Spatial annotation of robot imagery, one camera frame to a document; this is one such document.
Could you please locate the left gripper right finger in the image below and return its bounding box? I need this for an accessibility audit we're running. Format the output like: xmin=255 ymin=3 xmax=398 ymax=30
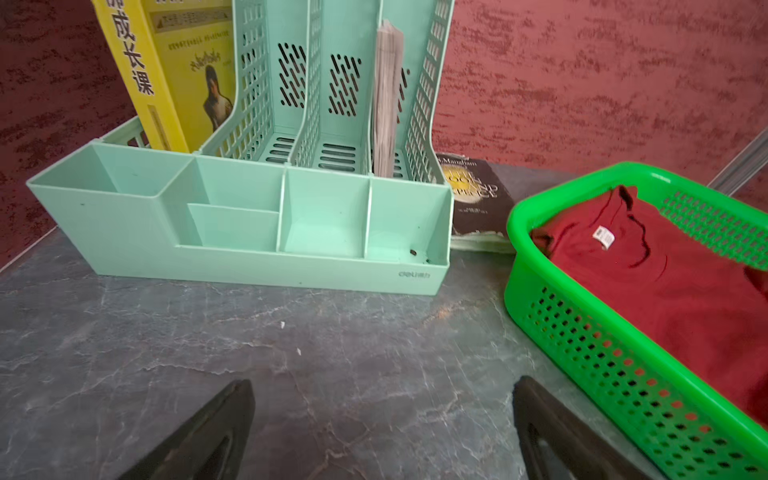
xmin=513 ymin=375 xmax=648 ymax=479

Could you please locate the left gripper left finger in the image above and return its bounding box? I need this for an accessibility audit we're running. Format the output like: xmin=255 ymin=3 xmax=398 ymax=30
xmin=120 ymin=379 xmax=255 ymax=479

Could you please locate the green plastic basket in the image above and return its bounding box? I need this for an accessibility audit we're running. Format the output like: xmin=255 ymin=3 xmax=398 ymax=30
xmin=504 ymin=163 xmax=767 ymax=479

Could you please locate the dark red t-shirt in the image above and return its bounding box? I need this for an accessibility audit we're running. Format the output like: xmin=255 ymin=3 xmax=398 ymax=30
xmin=531 ymin=185 xmax=767 ymax=424

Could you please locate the black paperback book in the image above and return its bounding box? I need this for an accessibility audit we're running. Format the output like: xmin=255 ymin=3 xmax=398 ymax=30
xmin=437 ymin=153 xmax=515 ymax=255

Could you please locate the mint green desk organizer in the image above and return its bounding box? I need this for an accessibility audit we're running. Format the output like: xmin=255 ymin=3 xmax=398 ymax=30
xmin=27 ymin=1 xmax=454 ymax=295

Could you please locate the right corner aluminium profile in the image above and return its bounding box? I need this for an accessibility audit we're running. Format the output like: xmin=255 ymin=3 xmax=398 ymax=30
xmin=708 ymin=128 xmax=768 ymax=196

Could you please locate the yellow book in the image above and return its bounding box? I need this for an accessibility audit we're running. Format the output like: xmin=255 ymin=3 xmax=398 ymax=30
xmin=92 ymin=0 xmax=236 ymax=153

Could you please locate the thin grey book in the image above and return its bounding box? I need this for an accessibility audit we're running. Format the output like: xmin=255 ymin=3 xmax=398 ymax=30
xmin=372 ymin=20 xmax=404 ymax=178

